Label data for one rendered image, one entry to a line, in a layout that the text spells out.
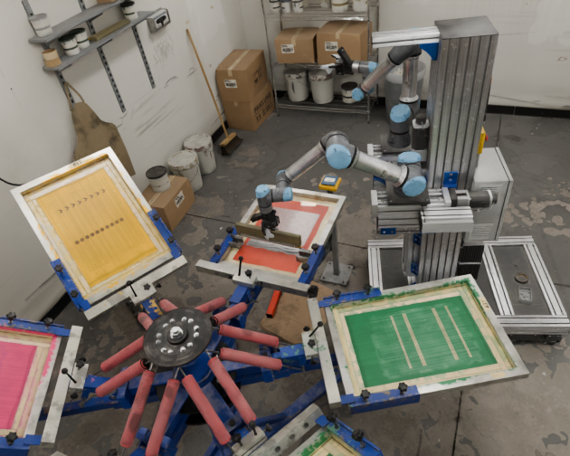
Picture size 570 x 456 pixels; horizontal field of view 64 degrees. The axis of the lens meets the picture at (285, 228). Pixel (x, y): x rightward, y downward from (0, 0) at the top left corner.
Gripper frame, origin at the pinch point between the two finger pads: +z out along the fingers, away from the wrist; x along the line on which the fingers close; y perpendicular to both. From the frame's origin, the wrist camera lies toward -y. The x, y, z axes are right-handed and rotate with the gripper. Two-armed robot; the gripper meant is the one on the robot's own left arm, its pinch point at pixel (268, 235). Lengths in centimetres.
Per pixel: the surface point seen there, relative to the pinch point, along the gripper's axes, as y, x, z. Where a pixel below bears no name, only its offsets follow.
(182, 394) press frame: 0, -99, 7
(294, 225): 4.5, 25.6, 13.6
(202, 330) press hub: 9, -82, -22
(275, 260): 4.7, -5.5, 13.6
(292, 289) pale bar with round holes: 26.2, -29.2, 5.5
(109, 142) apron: -195, 86, 13
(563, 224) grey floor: 180, 181, 110
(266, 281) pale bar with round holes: 10.9, -28.9, 4.9
